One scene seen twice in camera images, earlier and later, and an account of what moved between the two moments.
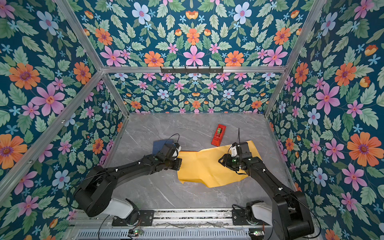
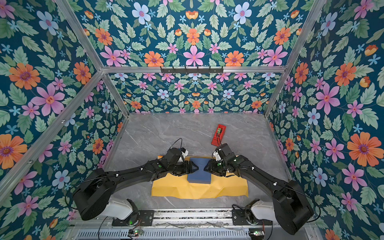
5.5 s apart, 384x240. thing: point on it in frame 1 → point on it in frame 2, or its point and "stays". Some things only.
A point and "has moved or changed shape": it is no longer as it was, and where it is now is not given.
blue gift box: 158,145 → 200,176
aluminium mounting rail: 171,220 stays
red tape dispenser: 218,135 stays
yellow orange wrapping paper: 204,167 has moved or changed shape
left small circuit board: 134,232 stays
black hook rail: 191,70 stays
